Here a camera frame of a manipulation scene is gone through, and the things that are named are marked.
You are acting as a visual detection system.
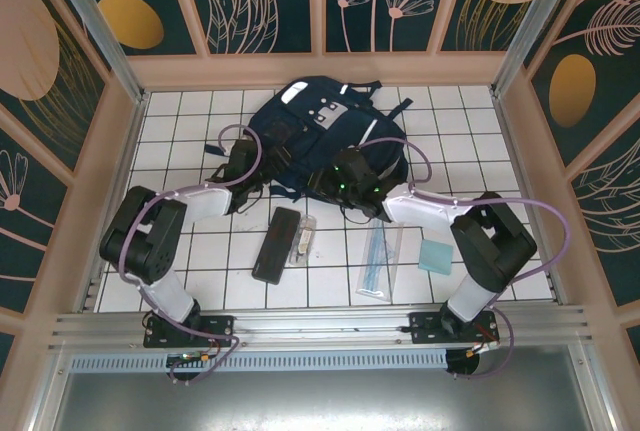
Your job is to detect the aluminium mounting rail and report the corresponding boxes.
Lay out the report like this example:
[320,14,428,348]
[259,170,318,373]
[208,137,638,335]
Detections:
[47,304,594,352]

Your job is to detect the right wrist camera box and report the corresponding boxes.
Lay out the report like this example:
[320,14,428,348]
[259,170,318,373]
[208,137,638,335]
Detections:
[333,147,375,188]

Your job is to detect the teal panel pink flowers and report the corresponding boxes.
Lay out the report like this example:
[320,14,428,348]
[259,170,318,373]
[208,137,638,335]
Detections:
[324,0,436,52]

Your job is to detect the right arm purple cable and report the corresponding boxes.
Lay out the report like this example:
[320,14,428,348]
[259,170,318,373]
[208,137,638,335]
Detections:
[357,136,571,382]

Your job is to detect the navy blue backpack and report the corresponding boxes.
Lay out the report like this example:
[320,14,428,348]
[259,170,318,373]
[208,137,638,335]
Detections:
[204,78,414,202]

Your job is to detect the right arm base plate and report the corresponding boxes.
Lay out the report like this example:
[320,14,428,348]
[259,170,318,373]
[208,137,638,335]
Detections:
[408,311,501,347]

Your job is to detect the teal panel large pink oval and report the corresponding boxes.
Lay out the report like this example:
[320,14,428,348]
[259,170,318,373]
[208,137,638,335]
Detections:
[0,0,112,180]

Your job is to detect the small circuit board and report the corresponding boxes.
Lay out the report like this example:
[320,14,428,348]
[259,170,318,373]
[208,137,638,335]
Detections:
[166,350,211,366]

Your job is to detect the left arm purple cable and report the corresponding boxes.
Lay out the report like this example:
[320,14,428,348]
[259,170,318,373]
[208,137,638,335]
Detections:
[118,123,264,387]

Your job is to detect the teal panel single pink flower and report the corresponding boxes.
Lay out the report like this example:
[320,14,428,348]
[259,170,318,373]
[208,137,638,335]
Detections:
[0,123,71,315]

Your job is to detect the black pencil case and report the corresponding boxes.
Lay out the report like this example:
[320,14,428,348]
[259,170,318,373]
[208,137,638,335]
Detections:
[252,206,300,285]

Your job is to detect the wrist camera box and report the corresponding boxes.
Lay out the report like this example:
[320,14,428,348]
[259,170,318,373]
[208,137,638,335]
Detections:
[227,139,262,176]
[333,147,375,188]

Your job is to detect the teal panel oval and fern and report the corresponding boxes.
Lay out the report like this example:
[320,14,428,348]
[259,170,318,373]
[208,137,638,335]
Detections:
[522,0,640,170]

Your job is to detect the grey slotted cable duct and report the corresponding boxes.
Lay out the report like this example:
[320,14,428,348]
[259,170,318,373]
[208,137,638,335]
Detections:
[69,348,449,373]

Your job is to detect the aluminium corner post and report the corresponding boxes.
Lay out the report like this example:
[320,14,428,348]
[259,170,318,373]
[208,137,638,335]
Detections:
[492,0,596,97]
[42,0,149,105]

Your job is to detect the light blue sticky notes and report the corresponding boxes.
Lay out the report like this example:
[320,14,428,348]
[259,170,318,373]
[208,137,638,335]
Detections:
[417,238,455,275]

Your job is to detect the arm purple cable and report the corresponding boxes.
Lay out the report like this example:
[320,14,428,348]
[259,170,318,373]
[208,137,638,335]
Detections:
[357,136,571,382]
[118,123,264,387]

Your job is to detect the grey sheet metal panel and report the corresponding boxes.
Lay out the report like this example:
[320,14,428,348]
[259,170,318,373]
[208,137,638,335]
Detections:
[29,343,616,431]

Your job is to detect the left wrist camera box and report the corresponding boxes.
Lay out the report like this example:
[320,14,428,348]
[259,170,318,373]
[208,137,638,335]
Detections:
[227,139,262,176]

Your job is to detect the teal panel pink fern leaves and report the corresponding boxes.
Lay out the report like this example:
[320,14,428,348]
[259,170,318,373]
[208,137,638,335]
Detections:
[569,133,640,308]

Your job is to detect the clear plastic stationery pack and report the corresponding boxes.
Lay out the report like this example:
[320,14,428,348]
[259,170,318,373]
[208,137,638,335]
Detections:
[287,214,319,268]

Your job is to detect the teal panel orange oval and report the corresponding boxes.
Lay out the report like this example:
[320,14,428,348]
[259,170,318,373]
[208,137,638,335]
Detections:
[64,0,207,57]

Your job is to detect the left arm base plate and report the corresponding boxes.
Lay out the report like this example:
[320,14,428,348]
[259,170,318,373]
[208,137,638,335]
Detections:
[143,314,236,349]

